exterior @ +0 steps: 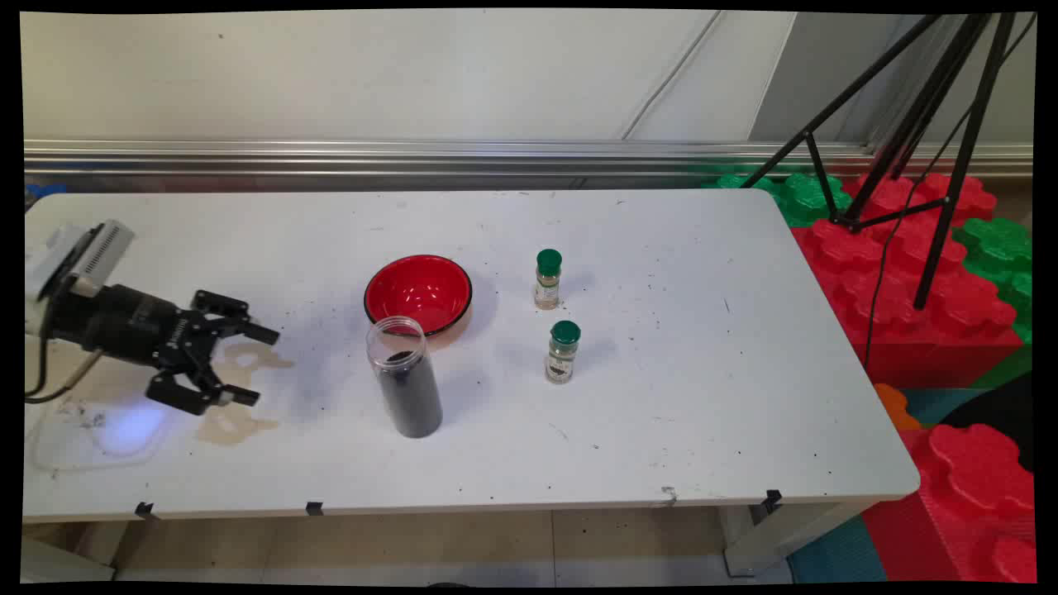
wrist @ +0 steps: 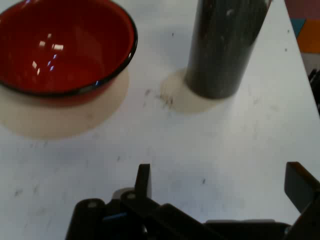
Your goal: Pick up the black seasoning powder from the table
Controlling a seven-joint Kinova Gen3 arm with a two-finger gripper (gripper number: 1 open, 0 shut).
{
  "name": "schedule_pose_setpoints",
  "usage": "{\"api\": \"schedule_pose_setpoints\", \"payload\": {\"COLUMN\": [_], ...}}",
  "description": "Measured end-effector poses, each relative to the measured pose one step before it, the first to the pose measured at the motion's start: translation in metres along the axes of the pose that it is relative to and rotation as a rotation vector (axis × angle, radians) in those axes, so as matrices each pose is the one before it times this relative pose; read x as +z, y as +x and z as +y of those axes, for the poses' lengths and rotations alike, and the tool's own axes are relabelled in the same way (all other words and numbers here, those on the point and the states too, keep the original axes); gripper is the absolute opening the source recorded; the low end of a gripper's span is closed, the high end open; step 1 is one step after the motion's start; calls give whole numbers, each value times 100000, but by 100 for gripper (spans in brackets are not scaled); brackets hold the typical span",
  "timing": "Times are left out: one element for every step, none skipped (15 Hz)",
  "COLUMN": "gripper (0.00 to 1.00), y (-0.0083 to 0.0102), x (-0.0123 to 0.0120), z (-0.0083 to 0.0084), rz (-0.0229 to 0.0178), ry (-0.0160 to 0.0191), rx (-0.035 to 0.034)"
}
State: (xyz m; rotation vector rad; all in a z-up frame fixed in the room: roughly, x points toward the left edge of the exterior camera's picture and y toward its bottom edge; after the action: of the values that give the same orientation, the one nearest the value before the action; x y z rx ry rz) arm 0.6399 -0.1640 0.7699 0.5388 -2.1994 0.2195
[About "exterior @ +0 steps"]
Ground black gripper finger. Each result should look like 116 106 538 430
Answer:
183 289 280 346
147 354 261 417

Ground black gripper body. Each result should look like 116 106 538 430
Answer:
45 283 199 369

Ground clear jar with black seeds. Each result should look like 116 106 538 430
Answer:
366 317 443 439

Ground red bowl with black rim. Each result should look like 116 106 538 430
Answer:
364 255 474 338

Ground green-capped spice bottle, beige contents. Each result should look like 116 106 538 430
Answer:
534 249 563 311

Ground green-capped spice bottle, dark contents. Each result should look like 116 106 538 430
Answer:
545 321 581 385

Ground teal foam mat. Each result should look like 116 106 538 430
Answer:
785 512 889 583

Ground orange foam piece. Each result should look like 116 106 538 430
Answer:
875 383 922 432

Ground black tripod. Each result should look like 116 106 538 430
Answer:
740 12 1019 312

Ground red foam block with knobs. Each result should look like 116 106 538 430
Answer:
860 423 1038 583

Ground green foam block behind tripod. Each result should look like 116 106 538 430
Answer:
951 217 1034 345

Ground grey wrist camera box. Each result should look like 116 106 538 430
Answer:
48 219 136 292

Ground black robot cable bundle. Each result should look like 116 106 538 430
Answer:
25 331 105 406

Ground aluminium rail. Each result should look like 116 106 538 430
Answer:
25 139 1034 193

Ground white wall cable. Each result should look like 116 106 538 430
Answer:
620 10 724 141

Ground white table leg frame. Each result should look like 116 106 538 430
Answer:
719 500 877 578

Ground green foam block beside rail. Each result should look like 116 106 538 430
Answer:
703 172 852 228

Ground thin black tripod cable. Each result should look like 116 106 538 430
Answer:
861 15 1036 370

